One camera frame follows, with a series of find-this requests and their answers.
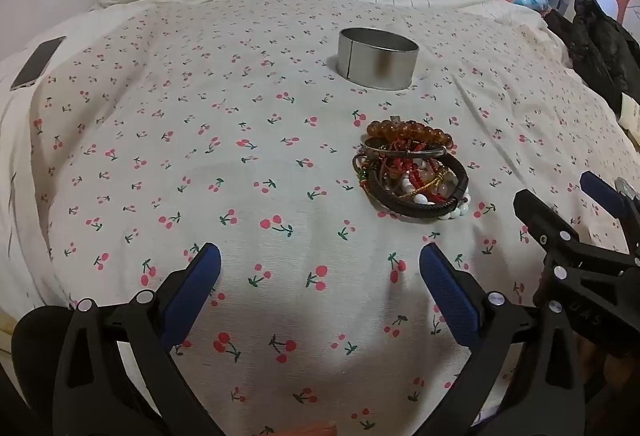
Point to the cherry print bed sheet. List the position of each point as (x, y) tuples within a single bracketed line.
[(200, 166)]

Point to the black jacket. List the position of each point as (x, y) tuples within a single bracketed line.
[(595, 41)]

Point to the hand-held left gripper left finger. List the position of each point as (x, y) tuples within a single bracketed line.
[(192, 298)]

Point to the light blue cloth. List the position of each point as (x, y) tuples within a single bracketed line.
[(535, 3)]

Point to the grey smartphone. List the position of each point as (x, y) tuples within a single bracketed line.
[(37, 63)]

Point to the round silver metal tin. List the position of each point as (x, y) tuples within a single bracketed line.
[(375, 66)]

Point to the dark metal bangle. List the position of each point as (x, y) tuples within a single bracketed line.
[(400, 151)]

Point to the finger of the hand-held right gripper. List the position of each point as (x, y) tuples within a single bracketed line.
[(537, 216), (600, 188)]

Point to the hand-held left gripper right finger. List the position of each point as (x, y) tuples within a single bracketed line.
[(447, 301)]

